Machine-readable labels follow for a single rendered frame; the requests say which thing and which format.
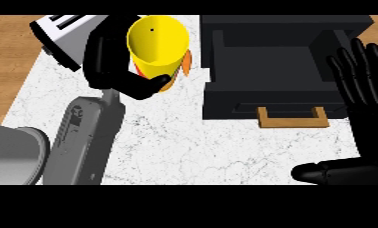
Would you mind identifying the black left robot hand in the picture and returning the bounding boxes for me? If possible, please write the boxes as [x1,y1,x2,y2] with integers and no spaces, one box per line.
[82,14,173,102]

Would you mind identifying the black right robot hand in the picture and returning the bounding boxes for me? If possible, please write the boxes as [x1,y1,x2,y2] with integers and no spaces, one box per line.
[290,37,378,186]

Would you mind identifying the yellow cup with orange handle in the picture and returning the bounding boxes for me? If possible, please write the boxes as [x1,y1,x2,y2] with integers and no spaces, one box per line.
[126,14,194,93]

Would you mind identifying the white and silver toaster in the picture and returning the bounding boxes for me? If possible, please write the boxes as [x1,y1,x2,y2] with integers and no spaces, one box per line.
[28,14,111,73]

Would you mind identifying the grey rounded object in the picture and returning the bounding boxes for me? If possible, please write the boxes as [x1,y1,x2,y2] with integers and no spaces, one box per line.
[0,125,52,186]

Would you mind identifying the dark grey cabinet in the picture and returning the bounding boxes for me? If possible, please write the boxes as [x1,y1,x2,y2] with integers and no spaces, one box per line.
[200,14,377,84]

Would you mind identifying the dark drawer with wooden handle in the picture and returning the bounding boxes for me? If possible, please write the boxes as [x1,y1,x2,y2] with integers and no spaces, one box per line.
[201,29,365,129]

